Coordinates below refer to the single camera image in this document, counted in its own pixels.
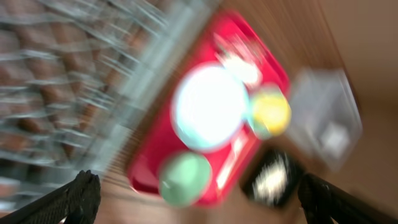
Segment clear plastic bin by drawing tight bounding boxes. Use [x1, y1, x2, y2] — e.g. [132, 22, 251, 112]
[286, 68, 363, 171]

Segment yellow plastic cup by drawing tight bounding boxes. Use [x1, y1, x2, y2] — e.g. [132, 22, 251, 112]
[251, 90, 293, 138]

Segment grey dishwasher rack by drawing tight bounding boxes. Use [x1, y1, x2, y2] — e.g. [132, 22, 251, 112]
[1, 0, 219, 212]

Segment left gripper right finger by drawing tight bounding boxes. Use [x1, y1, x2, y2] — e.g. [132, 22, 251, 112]
[298, 174, 397, 224]

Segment white plastic fork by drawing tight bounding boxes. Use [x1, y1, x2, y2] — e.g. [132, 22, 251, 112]
[216, 135, 248, 190]

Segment black waste tray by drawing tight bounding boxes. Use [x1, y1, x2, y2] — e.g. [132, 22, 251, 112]
[241, 147, 305, 208]

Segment red plastic tray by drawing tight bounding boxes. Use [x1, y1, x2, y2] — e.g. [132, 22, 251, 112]
[127, 11, 290, 207]

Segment crumpled white napkin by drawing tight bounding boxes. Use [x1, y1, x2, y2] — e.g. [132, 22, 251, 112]
[218, 53, 262, 88]

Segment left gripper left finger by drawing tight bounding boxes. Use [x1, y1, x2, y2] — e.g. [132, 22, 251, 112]
[1, 170, 101, 224]

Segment red snack wrapper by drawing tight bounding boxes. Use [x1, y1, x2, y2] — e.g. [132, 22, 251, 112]
[213, 34, 266, 65]

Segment large light blue plate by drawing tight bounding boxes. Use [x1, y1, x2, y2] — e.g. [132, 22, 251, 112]
[170, 63, 249, 153]

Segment mint green bowl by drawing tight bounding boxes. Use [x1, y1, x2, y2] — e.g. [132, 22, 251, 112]
[159, 152, 212, 207]

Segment rice food waste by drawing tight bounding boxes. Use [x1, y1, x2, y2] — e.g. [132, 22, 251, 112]
[252, 156, 288, 205]

